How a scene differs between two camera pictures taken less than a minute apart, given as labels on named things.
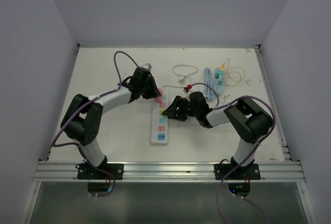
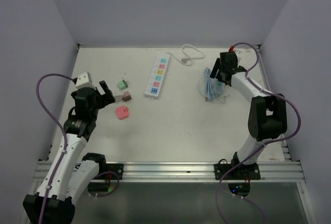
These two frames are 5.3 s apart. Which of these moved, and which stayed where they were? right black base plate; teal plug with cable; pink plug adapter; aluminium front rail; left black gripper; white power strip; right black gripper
Moved: right black gripper; pink plug adapter; teal plug with cable; left black gripper; white power strip
Stayed: right black base plate; aluminium front rail
